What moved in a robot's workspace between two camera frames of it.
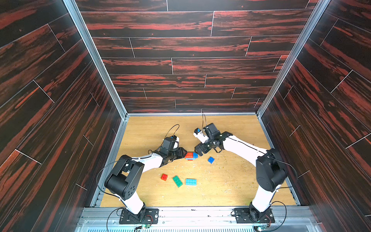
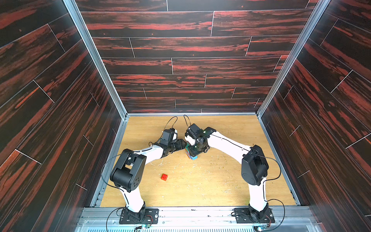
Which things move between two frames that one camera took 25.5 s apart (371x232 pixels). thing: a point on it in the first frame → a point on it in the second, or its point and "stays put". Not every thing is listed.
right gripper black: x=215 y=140 → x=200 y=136
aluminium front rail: x=96 y=219 stays put
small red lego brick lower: x=164 y=177 stays put
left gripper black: x=180 y=153 → x=179 y=144
